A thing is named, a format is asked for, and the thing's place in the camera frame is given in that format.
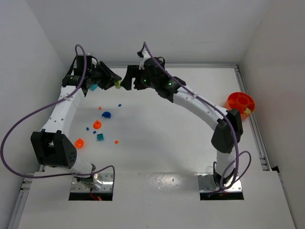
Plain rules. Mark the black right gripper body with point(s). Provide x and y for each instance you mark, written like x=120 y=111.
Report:
x=136 y=78

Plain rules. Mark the orange round sorting container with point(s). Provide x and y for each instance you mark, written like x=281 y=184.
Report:
x=240 y=101

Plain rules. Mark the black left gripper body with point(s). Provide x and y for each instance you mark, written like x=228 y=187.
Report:
x=102 y=75

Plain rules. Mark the orange round lego upper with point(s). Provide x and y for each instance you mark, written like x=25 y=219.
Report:
x=97 y=124

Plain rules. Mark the teal square lego brick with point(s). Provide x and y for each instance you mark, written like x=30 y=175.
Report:
x=100 y=137

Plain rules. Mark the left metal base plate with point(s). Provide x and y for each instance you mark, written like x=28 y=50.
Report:
x=101 y=182

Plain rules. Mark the lime green lego in container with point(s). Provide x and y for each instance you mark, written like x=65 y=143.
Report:
x=247 y=111

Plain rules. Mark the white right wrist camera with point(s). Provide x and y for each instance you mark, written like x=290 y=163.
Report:
x=143 y=55

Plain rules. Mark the blue round lego piece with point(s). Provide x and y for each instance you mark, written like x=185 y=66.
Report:
x=106 y=115

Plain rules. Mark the orange round lego lower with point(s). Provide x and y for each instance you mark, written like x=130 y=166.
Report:
x=79 y=143

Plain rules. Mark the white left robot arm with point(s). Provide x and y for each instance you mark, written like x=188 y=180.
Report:
x=51 y=144

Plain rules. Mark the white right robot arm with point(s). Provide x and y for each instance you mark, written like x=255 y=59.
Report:
x=226 y=124

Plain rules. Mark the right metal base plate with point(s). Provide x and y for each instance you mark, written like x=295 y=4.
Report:
x=207 y=184

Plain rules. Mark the lime green curved lego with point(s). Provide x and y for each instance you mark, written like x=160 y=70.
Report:
x=117 y=84

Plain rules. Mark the metal base plate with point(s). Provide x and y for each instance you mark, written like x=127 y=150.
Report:
x=101 y=182
x=207 y=184

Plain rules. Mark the orange round lego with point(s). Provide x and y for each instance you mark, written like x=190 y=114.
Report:
x=97 y=124
x=79 y=143

